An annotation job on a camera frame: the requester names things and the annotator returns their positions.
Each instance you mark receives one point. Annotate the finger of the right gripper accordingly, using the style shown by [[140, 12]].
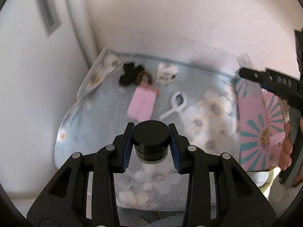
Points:
[[259, 77]]

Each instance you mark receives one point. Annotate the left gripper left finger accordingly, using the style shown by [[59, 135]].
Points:
[[82, 192]]

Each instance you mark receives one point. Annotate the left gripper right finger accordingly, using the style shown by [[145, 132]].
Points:
[[220, 192]]

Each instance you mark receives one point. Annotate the black lid glass jar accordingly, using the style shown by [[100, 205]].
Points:
[[151, 140]]

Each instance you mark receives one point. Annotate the white plastic clip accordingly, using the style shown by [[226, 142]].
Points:
[[178, 102]]

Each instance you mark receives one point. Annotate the small white printed carton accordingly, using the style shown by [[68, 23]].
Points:
[[166, 74]]

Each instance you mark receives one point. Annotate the black scrunchie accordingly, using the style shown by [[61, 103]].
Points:
[[132, 74]]

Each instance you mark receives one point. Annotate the person right hand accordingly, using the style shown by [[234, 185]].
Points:
[[285, 159]]

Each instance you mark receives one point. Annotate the pink cardboard box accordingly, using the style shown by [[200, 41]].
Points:
[[261, 126]]

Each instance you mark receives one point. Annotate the floral blue table mat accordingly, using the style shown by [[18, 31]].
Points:
[[209, 120]]

